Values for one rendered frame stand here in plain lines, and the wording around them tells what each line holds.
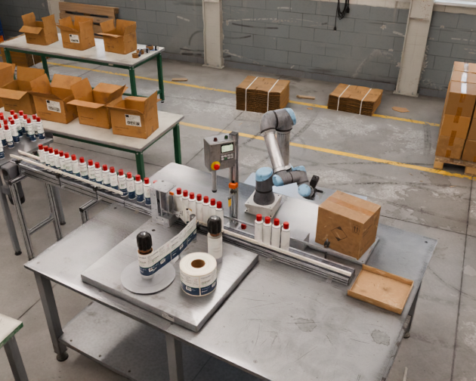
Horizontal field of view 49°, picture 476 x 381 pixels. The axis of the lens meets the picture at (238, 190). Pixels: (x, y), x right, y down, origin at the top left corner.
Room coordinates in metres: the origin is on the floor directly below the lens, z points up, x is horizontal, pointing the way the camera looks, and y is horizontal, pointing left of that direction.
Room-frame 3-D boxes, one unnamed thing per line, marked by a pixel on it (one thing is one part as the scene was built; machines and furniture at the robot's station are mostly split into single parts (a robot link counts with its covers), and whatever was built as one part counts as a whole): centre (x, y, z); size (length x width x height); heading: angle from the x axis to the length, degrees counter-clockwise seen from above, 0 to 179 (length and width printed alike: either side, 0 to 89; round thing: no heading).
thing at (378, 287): (2.21, -0.80, 0.85); 0.30 x 0.26 x 0.04; 60
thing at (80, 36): (7.10, 2.19, 0.97); 0.42 x 0.39 x 0.37; 154
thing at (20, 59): (8.97, 3.68, 0.19); 0.64 x 0.54 x 0.37; 160
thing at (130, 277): (2.27, 0.51, 0.89); 0.31 x 0.31 x 0.01
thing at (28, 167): (3.41, 1.28, 0.47); 1.17 x 0.38 x 0.94; 60
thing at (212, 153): (2.84, 0.11, 1.38); 0.17 x 0.10 x 0.19; 115
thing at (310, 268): (2.71, 0.06, 0.85); 1.65 x 0.11 x 0.05; 60
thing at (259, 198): (3.04, -0.18, 0.96); 0.15 x 0.15 x 0.10
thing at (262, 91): (6.95, -0.35, 0.16); 0.65 x 0.54 x 0.32; 71
